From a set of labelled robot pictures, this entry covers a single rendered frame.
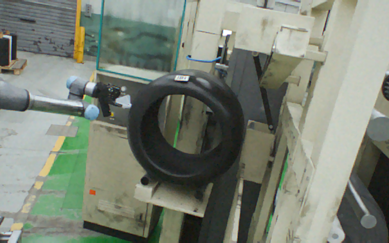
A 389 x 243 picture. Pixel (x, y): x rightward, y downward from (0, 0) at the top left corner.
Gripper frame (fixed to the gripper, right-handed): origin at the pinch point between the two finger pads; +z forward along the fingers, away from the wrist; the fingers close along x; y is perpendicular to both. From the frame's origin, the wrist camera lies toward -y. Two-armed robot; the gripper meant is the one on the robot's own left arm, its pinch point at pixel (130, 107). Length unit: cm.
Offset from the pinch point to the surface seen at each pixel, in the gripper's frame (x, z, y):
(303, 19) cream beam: -36, 61, 62
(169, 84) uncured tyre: -11.6, 18.4, 20.7
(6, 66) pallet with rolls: 441, -415, -160
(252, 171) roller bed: 19, 71, -18
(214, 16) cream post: 26, 24, 55
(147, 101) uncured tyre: -12.1, 10.9, 9.6
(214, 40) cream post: 26, 28, 43
